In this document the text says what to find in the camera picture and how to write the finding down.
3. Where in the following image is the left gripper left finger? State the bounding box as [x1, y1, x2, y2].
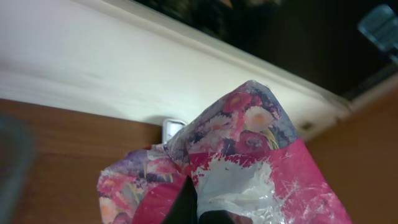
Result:
[162, 177, 198, 224]

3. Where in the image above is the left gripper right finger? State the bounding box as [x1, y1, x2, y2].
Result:
[198, 210, 235, 224]

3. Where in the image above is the pink floral pad package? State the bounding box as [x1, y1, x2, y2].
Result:
[97, 80, 351, 224]

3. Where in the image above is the white barcode scanner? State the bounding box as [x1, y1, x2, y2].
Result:
[162, 118, 187, 143]

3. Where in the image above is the grey plastic mesh basket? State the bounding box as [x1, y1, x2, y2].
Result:
[1, 113, 35, 224]

